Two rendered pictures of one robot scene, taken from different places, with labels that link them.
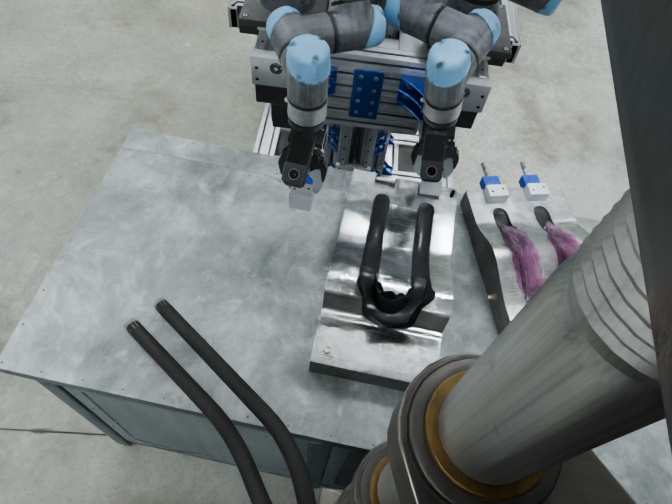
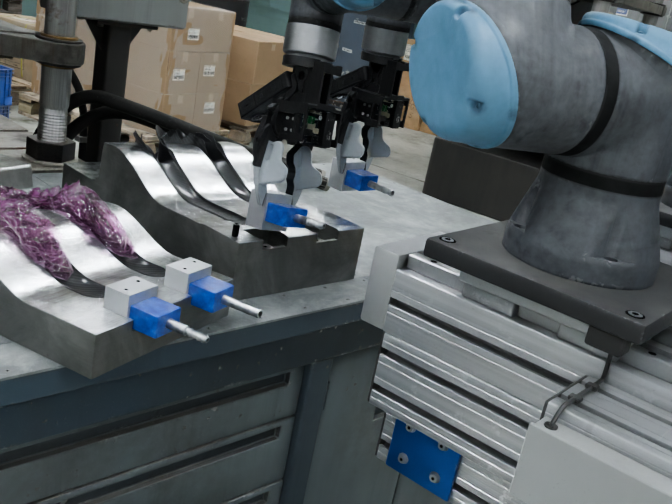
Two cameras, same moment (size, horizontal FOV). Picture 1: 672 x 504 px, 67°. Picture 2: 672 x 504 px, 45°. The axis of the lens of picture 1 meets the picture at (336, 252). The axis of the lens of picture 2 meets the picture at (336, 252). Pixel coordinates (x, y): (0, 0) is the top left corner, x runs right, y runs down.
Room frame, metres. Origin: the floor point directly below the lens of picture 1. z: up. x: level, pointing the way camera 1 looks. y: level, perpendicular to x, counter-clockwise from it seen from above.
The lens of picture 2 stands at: (1.59, -1.04, 1.26)
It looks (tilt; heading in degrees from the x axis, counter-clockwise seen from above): 18 degrees down; 127
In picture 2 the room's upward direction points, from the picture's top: 11 degrees clockwise
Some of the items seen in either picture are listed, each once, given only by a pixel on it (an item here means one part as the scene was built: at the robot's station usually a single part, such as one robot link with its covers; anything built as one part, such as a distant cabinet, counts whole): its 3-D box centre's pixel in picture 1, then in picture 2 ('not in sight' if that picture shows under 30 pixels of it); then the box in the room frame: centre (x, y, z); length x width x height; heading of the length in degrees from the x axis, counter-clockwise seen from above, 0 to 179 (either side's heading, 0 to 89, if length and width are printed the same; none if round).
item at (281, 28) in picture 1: (299, 37); not in sight; (0.85, 0.12, 1.25); 0.11 x 0.11 x 0.08; 27
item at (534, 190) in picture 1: (528, 180); (161, 320); (0.94, -0.47, 0.86); 0.13 x 0.05 x 0.05; 13
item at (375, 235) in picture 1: (399, 251); (210, 172); (0.62, -0.14, 0.92); 0.35 x 0.16 x 0.09; 176
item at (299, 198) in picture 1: (306, 181); (365, 181); (0.77, 0.09, 0.93); 0.13 x 0.05 x 0.05; 176
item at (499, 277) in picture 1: (545, 271); (24, 241); (0.66, -0.49, 0.86); 0.50 x 0.26 x 0.11; 13
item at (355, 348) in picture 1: (390, 268); (205, 197); (0.60, -0.13, 0.87); 0.50 x 0.26 x 0.14; 176
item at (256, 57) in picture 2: not in sight; (216, 75); (-3.20, 3.31, 0.37); 1.20 x 0.82 x 0.74; 13
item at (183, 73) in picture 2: not in sight; (130, 63); (-2.97, 2.32, 0.47); 1.22 x 0.80 x 0.94; 9
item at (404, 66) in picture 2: (306, 135); (378, 91); (0.76, 0.09, 1.09); 0.09 x 0.08 x 0.12; 176
